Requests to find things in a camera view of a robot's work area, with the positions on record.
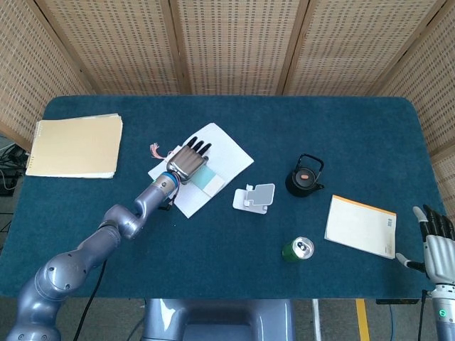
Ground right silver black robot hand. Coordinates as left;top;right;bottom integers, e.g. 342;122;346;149
396;204;455;285

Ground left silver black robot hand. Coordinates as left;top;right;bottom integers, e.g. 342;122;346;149
166;136;213;185

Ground light blue bookmark pink tassel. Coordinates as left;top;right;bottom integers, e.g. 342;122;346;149
149;142;225;195

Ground open white lined notebook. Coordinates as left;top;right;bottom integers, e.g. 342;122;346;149
147;122;255;219

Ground blue felt table mat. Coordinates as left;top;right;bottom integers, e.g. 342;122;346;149
0;94;452;301

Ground white folding phone stand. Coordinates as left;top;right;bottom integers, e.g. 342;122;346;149
232;182;277;216

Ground cream notepad orange binding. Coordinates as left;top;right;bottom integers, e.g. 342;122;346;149
323;194;397;260

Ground tan paper folder stack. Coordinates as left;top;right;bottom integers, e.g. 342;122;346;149
25;113;124;180

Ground black teapot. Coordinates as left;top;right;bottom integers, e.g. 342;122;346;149
285;153;325;198

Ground woven wooden folding screen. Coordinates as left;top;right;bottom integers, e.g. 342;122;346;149
0;0;455;214

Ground green drink can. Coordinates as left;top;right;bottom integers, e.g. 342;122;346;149
282;236;315;264

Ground blue-grey robot torso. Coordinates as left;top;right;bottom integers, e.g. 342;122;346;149
141;298;296;341

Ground black cable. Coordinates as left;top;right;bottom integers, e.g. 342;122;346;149
73;261;109;341
417;289;427;341

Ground blue cable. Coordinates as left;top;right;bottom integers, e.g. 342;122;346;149
388;304;397;341

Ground black floor cables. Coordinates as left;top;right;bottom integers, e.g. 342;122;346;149
0;136;30;196

